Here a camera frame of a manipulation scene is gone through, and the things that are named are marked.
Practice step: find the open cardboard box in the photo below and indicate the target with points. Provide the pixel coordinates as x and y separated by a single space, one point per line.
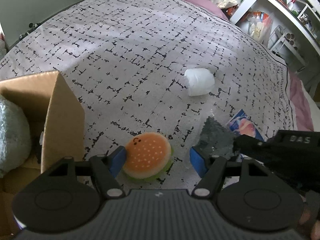
56 120

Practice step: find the white desk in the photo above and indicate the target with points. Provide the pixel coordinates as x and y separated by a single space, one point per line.
281 12

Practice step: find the black item in clear bag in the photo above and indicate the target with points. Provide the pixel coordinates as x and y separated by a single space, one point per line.
211 138

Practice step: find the white rolled cloth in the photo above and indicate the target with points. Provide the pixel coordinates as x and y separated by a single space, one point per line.
200 81

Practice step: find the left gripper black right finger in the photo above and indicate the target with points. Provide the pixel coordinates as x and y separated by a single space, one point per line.
210 170

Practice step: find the grey pink plush toy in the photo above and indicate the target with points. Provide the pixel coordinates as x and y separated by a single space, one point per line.
15 136

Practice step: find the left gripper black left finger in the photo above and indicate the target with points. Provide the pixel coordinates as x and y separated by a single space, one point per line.
104 172

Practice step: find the person's right hand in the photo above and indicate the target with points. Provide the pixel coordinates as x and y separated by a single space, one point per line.
309 221

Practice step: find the white black patterned bedspread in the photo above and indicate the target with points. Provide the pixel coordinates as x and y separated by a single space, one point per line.
125 62

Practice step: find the blue planet tissue pack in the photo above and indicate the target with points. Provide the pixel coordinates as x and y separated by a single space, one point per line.
241 124

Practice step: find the burger shaped plush toy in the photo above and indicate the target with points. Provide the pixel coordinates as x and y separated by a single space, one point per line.
147 156

